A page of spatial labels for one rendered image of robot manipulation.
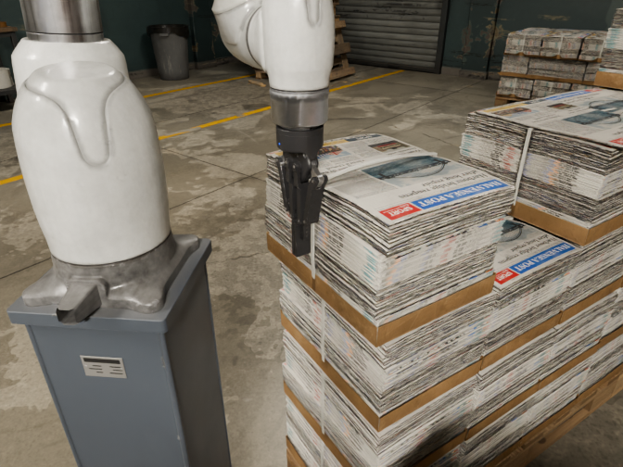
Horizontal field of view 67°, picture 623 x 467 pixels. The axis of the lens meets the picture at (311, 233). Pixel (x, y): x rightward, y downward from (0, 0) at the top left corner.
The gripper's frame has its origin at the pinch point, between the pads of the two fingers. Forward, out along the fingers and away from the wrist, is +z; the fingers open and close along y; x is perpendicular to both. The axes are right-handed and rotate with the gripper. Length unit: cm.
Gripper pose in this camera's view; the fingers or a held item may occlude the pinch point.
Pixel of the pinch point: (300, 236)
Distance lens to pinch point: 83.4
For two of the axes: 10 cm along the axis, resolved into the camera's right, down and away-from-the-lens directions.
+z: 0.0, 8.8, 4.8
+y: -5.4, -4.0, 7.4
